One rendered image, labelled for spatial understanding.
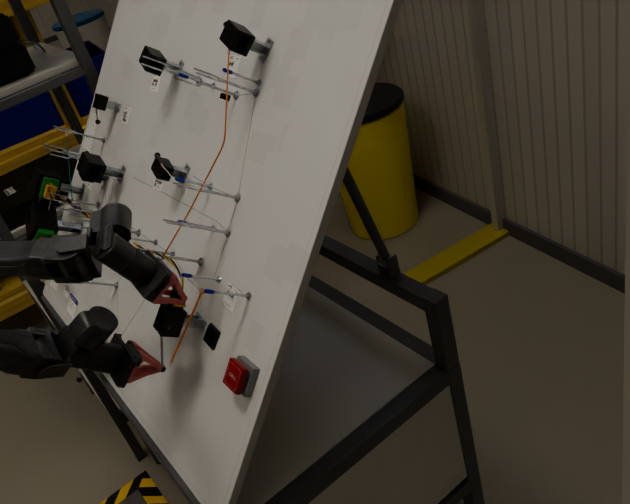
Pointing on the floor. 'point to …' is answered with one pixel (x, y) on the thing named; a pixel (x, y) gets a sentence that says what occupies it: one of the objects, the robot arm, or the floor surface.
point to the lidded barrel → (91, 30)
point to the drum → (383, 166)
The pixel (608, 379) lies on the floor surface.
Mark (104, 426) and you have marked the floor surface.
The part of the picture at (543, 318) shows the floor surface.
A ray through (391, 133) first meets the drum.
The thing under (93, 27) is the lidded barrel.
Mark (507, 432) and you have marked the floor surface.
